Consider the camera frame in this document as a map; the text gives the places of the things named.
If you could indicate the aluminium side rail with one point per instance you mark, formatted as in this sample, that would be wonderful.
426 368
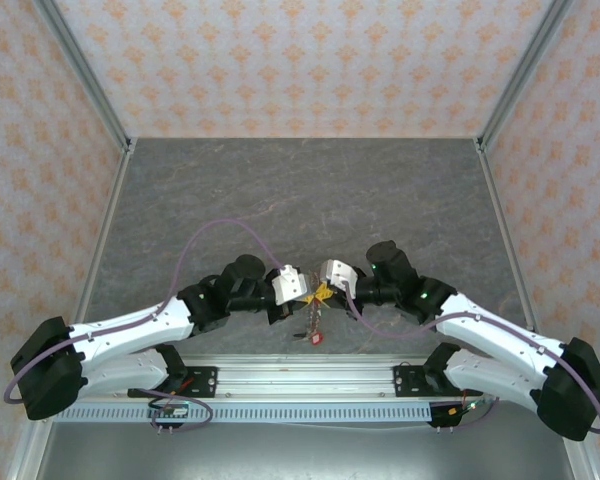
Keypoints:
116 190
493 190

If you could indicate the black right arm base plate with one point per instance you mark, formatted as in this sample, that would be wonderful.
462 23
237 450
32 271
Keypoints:
405 380

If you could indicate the aluminium frame leg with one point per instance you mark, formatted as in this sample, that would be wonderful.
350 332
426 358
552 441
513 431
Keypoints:
587 465
22 460

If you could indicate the grey metal shelf sheet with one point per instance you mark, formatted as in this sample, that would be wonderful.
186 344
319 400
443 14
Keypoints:
305 455

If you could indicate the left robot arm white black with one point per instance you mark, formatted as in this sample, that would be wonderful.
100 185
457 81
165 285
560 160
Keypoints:
50 370

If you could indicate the metal keyring disc with rings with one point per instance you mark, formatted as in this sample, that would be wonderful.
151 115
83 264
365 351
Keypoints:
312 320

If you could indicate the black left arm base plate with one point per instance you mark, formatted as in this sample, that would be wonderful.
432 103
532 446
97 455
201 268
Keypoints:
202 375

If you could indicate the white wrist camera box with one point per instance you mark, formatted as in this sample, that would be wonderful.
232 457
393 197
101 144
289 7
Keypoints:
337 272
287 287

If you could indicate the red tag key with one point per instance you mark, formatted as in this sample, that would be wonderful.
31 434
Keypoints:
316 339

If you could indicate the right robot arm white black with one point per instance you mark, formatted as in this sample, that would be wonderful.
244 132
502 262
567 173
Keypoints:
500 332

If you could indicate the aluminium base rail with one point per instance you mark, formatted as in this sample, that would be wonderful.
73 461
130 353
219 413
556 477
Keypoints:
305 380

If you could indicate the small controller circuit board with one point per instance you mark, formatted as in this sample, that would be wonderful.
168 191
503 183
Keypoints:
472 406
172 411

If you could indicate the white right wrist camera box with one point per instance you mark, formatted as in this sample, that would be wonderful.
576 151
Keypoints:
337 272

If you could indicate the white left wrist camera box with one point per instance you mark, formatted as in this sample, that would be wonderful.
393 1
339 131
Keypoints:
287 287

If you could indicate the aluminium corner post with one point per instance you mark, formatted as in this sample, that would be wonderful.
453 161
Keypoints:
80 65
525 65

